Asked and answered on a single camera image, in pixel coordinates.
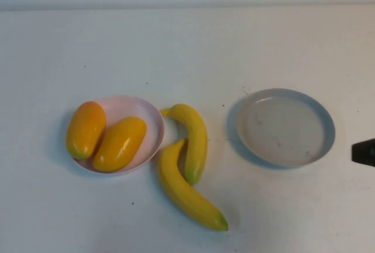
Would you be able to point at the pink round plate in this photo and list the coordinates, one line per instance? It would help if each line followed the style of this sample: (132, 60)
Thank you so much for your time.
(137, 109)

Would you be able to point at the blue-grey round plate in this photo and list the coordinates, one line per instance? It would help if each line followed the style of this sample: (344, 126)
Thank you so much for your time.
(281, 127)

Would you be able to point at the orange-blushed yellow mango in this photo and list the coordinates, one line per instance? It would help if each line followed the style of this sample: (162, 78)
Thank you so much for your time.
(85, 130)

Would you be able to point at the long yellow banana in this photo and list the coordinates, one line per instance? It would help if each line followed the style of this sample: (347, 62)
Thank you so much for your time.
(181, 188)

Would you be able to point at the short curved yellow banana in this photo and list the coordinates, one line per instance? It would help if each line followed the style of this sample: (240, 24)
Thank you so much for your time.
(194, 136)

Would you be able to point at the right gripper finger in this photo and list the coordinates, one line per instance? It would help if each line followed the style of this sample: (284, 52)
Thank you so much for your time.
(369, 143)
(364, 156)

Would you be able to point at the plain yellow mango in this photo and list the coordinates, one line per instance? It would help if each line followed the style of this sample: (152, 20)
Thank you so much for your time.
(120, 144)

